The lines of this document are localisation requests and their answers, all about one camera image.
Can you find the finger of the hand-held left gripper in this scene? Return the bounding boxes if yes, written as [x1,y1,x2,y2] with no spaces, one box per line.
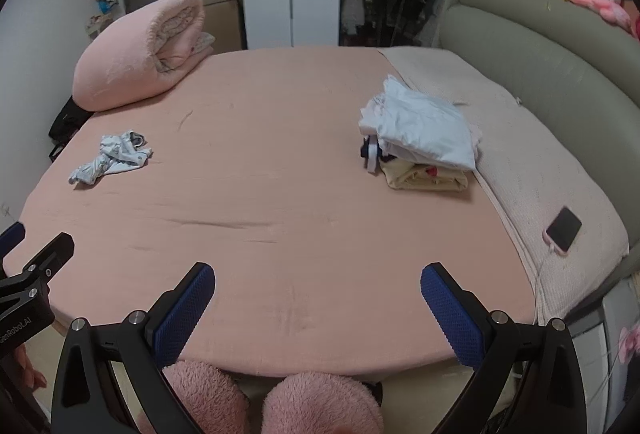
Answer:
[0,221,27,265]
[15,233,76,289]

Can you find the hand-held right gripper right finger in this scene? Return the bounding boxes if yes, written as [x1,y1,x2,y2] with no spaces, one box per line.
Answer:
[421,261,587,434]

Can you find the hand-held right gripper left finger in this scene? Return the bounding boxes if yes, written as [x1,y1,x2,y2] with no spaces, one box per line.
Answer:
[52,261,217,434]

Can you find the light blue printed garment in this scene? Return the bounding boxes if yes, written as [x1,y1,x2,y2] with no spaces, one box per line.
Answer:
[68,130,154,187]

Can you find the person's left hand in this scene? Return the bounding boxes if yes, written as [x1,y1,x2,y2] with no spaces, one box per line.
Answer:
[15,346,48,390]

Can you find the black bag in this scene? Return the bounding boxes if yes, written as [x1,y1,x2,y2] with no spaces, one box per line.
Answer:
[48,97,96,160]

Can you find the yellow folded garment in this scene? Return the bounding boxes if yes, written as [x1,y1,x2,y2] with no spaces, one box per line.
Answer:
[381,158,470,191]

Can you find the black phone in pink case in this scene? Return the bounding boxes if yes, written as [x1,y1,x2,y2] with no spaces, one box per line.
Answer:
[544,207,583,256]

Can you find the white bedside cabinet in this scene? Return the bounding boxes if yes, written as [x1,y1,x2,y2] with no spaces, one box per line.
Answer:
[565,274,640,434]

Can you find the person's right leg pink fleece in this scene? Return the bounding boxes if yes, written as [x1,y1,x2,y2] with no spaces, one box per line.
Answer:
[263,371,383,434]

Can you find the beige bed blanket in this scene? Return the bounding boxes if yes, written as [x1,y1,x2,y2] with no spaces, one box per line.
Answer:
[380,47,630,327]

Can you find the bed with pink sheet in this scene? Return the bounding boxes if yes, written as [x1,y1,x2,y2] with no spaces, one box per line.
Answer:
[7,45,631,377]

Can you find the white folded garment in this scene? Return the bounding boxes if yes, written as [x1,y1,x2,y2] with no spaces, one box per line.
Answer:
[367,75,482,171]

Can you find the pink cartoon pillow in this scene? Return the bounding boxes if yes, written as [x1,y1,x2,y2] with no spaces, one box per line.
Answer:
[71,0,216,111]

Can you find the grey-green padded headboard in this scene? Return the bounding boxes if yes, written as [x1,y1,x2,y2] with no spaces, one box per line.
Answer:
[437,0,640,315]

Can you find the beige cabinet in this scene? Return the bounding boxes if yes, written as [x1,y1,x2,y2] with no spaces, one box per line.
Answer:
[186,0,247,55]

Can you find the dark garment with white strap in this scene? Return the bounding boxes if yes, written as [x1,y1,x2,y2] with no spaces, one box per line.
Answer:
[361,134,396,174]

